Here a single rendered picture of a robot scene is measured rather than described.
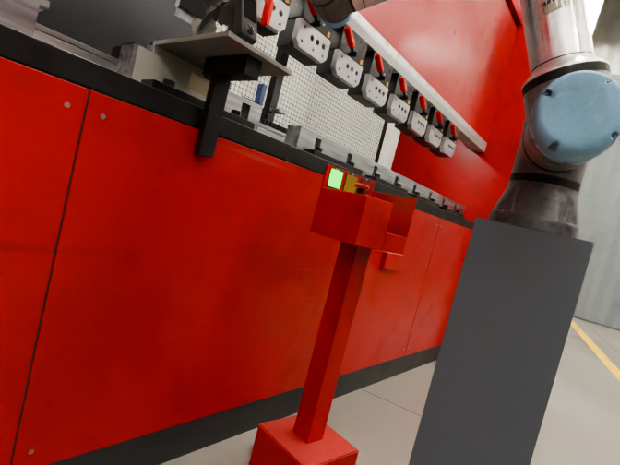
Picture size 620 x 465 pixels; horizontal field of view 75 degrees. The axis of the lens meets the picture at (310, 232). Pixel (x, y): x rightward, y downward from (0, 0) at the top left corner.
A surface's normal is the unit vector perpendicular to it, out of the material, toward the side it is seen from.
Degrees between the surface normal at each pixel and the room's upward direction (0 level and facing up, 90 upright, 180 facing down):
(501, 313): 90
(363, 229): 90
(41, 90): 90
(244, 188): 90
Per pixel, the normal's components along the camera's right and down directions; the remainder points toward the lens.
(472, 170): -0.62, -0.11
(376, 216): 0.65, 0.21
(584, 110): -0.36, 0.10
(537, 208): -0.33, -0.34
